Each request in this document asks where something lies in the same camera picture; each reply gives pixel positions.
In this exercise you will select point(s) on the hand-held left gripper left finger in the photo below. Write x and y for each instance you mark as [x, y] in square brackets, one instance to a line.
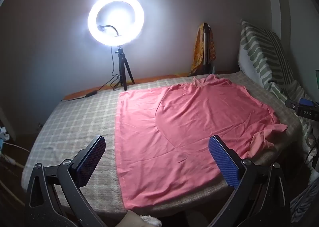
[89, 162]

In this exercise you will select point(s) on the black tripod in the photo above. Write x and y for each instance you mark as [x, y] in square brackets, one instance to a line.
[122, 67]

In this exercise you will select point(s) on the green striped pillow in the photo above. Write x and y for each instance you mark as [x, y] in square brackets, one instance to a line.
[264, 52]

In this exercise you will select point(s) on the beige checked blanket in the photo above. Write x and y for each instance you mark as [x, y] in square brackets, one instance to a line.
[74, 122]

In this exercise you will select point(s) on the white fluffy cloth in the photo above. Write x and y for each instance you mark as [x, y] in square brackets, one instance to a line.
[150, 221]

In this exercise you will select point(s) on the pink top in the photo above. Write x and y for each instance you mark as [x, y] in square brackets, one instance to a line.
[187, 130]

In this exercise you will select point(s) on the orange patterned cloth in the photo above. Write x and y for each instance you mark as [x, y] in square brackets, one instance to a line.
[198, 50]

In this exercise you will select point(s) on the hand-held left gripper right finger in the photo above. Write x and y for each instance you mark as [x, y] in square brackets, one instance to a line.
[224, 162]

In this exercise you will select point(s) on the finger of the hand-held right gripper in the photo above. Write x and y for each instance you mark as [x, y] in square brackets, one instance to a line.
[292, 104]

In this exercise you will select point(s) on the dark striped clothing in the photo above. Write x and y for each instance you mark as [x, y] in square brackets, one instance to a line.
[305, 204]

